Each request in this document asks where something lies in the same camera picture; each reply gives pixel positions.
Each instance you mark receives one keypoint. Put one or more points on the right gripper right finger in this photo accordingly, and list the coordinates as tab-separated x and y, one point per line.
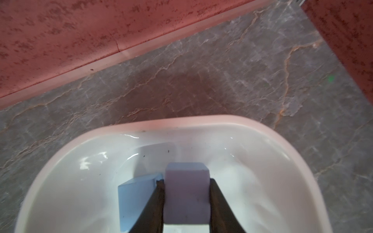
222	218

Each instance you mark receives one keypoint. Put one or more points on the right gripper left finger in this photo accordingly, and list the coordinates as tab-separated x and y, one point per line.
151	218

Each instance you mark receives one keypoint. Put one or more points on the blue cube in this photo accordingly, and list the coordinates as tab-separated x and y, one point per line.
187	200
133	196

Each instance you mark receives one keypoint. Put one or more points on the blue cube top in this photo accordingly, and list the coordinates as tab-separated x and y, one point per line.
187	200

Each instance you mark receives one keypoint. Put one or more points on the white plastic tub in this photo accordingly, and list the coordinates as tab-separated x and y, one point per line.
264	179

